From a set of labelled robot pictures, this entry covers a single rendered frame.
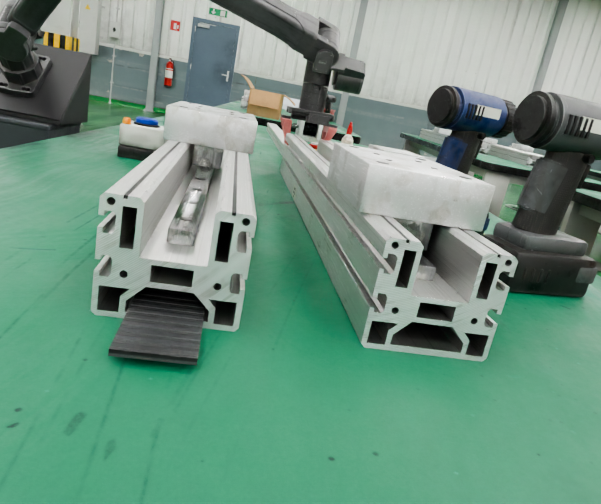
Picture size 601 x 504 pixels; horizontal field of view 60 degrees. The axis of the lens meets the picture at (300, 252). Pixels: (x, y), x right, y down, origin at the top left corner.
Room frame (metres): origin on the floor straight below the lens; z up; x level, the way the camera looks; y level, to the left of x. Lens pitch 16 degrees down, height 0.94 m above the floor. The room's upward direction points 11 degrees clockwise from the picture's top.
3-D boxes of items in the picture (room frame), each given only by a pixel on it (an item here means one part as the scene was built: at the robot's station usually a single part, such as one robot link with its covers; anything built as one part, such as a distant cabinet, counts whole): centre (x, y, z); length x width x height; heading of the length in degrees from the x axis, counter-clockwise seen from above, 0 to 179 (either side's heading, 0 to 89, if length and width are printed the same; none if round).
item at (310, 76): (1.20, 0.03, 1.00); 0.07 x 0.06 x 0.07; 97
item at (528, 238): (0.62, -0.31, 0.89); 0.20 x 0.08 x 0.22; 109
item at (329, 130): (1.20, 0.01, 0.87); 0.07 x 0.07 x 0.09; 10
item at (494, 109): (0.83, -0.24, 0.89); 0.20 x 0.08 x 0.22; 122
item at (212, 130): (0.72, 0.15, 0.87); 0.16 x 0.11 x 0.07; 10
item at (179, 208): (0.72, 0.15, 0.82); 0.80 x 0.10 x 0.09; 10
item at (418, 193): (0.50, -0.08, 0.87); 0.16 x 0.11 x 0.07; 10
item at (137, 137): (0.97, 0.32, 0.81); 0.10 x 0.08 x 0.06; 100
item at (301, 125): (2.13, 0.07, 0.83); 0.11 x 0.10 x 0.10; 100
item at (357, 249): (0.75, -0.04, 0.82); 0.80 x 0.10 x 0.09; 10
